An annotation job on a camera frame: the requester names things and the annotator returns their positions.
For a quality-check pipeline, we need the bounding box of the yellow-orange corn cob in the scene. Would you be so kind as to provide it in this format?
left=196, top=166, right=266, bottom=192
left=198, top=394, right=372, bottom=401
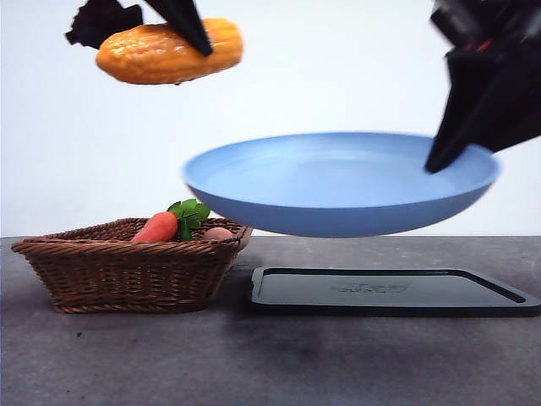
left=95, top=17, right=246, bottom=85

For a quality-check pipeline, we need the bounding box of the light blue round plate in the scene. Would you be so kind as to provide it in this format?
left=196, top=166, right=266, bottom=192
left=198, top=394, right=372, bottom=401
left=181, top=131, right=503, bottom=239

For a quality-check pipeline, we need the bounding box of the brown woven wicker basket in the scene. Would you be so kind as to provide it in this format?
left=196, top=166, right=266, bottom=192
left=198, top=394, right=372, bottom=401
left=10, top=217, right=254, bottom=315

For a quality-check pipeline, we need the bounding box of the dark green rectangular tray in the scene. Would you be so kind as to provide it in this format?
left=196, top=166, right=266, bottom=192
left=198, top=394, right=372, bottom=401
left=246, top=266, right=541, bottom=319

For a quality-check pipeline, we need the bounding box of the orange carrot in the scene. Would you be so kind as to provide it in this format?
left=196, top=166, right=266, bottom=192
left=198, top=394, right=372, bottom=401
left=129, top=211, right=179, bottom=244

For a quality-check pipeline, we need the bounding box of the pale brown egg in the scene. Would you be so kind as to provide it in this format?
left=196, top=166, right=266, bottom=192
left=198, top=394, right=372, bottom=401
left=202, top=227, right=235, bottom=242

